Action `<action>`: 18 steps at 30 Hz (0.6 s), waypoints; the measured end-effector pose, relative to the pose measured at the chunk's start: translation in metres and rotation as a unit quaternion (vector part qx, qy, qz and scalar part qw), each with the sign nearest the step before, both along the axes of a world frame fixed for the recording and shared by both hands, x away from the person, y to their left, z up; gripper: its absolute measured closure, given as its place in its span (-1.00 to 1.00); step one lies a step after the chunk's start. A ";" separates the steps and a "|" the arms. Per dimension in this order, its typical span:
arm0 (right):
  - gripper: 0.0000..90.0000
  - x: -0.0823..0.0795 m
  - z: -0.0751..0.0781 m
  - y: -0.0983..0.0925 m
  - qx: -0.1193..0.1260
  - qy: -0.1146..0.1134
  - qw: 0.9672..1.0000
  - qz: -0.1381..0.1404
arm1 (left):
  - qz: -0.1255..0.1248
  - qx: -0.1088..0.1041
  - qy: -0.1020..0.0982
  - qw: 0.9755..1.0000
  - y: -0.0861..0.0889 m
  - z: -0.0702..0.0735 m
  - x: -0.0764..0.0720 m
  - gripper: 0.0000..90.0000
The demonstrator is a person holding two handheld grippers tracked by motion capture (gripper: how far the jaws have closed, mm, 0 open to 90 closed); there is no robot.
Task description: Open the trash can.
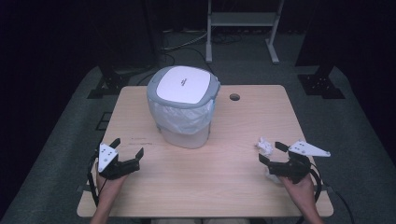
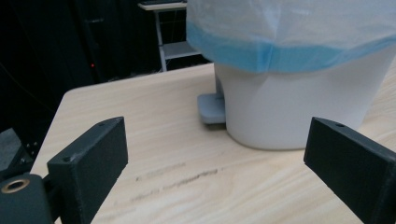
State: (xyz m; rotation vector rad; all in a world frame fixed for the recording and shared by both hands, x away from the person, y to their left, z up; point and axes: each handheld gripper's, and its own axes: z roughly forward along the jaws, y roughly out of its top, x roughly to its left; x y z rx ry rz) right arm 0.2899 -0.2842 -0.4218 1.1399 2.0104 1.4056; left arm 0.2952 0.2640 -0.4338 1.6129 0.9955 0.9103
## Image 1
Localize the black stand base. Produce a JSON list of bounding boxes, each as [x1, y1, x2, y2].
[[87, 65, 132, 100], [297, 73, 346, 100]]

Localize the white and grey trash bin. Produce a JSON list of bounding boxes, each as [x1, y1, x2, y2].
[[146, 64, 221, 149]]

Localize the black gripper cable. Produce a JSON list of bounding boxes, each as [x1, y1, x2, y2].
[[295, 161, 356, 224], [86, 150, 108, 207]]

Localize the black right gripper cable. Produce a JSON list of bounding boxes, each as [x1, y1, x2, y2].
[[295, 161, 356, 224]]

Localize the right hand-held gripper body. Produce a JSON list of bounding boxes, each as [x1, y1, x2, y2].
[[266, 139, 332, 185]]

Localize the white metal stand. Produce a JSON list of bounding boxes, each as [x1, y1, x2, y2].
[[205, 0, 286, 65]]

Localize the person's right hand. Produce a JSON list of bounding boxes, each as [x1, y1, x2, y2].
[[281, 174, 317, 210]]

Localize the person's left hand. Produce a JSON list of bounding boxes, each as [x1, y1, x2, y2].
[[96, 172, 129, 204]]

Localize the dark floor outlet box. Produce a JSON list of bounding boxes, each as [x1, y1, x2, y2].
[[95, 111, 113, 132]]

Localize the white paper ball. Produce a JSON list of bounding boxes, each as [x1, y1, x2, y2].
[[264, 167, 284, 185], [255, 136, 275, 157]]

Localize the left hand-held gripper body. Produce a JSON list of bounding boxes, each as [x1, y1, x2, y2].
[[98, 143, 141, 181]]

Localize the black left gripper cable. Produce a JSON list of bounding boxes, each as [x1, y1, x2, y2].
[[86, 150, 108, 207]]

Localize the floor cables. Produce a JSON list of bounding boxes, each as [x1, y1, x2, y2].
[[136, 27, 247, 87]]

